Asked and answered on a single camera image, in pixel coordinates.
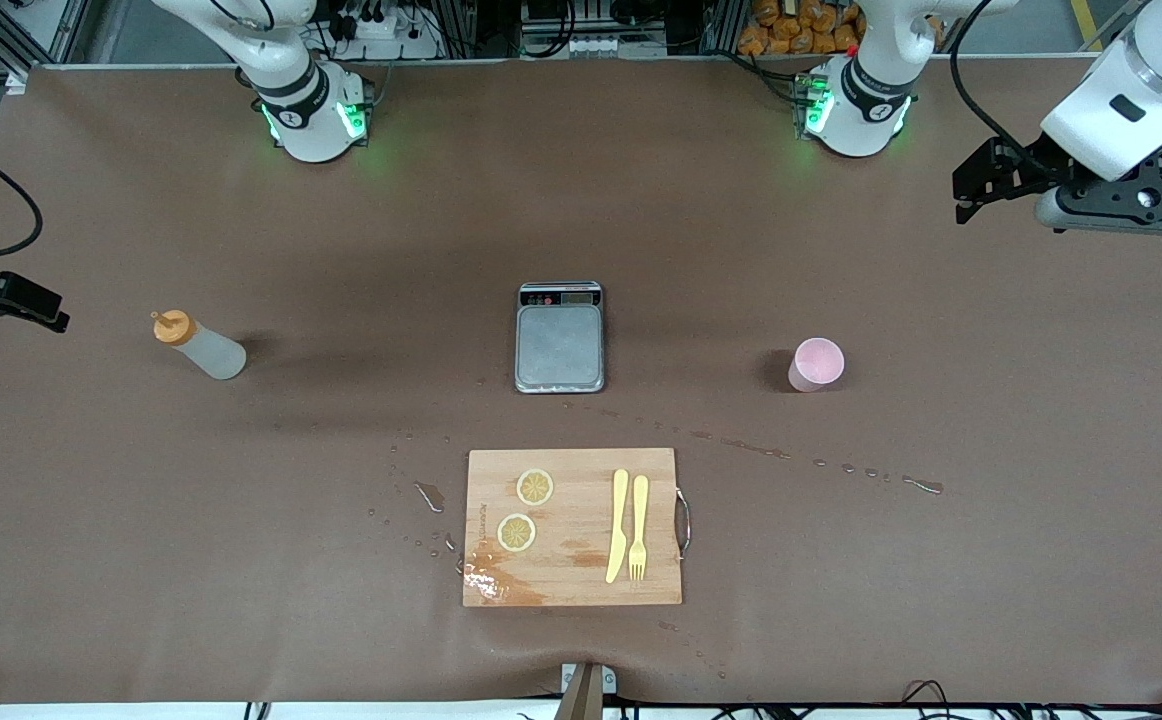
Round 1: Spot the wooden cutting board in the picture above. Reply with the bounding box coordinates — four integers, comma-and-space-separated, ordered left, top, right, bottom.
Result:
461, 447, 692, 609

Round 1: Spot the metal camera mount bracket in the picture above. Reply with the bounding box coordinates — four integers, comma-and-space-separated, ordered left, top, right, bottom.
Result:
559, 662, 618, 720

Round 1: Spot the silver digital kitchen scale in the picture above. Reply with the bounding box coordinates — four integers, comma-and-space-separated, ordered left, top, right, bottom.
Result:
514, 281, 607, 395

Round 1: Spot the translucent squeeze bottle orange cap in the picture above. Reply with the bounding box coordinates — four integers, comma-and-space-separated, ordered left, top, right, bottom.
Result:
151, 310, 248, 381

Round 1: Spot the brown table cover mat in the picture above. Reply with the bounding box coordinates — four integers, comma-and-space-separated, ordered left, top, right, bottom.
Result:
0, 58, 1162, 706

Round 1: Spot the white connector row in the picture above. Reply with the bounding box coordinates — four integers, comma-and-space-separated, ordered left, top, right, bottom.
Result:
521, 35, 667, 58

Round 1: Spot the yellow plastic fork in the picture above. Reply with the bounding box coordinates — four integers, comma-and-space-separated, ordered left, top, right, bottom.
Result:
628, 475, 650, 583

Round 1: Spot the yellow plastic knife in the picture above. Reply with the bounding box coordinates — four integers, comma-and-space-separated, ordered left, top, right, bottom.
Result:
605, 468, 631, 585

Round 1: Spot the pink plastic cup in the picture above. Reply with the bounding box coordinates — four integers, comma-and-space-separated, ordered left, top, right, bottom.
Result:
788, 338, 846, 393

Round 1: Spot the white power strip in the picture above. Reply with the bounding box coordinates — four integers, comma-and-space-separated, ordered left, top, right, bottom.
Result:
326, 0, 442, 61

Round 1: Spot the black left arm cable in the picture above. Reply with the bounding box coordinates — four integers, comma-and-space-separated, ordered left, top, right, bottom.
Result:
949, 0, 1052, 176

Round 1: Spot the pile of orange items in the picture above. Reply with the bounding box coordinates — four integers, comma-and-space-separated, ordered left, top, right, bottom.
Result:
738, 0, 867, 56

